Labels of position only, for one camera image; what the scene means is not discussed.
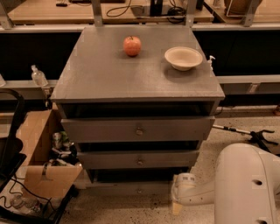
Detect white pump bottle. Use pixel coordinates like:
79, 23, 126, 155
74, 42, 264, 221
207, 55, 216, 71

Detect white paper bowl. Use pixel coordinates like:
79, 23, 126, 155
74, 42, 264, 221
164, 46, 203, 71

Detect items in cardboard box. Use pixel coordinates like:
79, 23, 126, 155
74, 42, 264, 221
49, 131, 80, 166

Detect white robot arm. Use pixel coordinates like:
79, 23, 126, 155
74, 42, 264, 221
171, 143, 280, 224

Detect cardboard box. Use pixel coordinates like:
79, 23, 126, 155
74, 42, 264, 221
17, 110, 82, 198

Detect grey bottom drawer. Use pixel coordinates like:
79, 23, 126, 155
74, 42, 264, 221
84, 168, 191, 197

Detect silver metal rod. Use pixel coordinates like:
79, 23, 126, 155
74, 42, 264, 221
213, 125, 251, 135

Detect grey drawer cabinet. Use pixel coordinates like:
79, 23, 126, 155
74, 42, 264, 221
50, 24, 226, 196

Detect black floor stand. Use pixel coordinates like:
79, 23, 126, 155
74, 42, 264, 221
249, 129, 278, 153

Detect clear sanitizer bottle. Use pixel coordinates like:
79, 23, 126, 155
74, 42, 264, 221
31, 65, 48, 87

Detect black floor cable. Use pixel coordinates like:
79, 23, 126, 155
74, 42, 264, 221
0, 171, 60, 217

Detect black cable on desk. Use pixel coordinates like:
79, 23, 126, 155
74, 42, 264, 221
106, 0, 187, 25

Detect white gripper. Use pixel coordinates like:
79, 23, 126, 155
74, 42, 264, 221
171, 172, 196, 215

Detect red apple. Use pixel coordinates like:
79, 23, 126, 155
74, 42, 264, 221
122, 36, 142, 57

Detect grey top drawer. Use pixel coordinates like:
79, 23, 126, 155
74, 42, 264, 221
61, 116, 214, 143

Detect black chair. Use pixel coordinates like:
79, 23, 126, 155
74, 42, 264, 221
0, 88, 26, 192

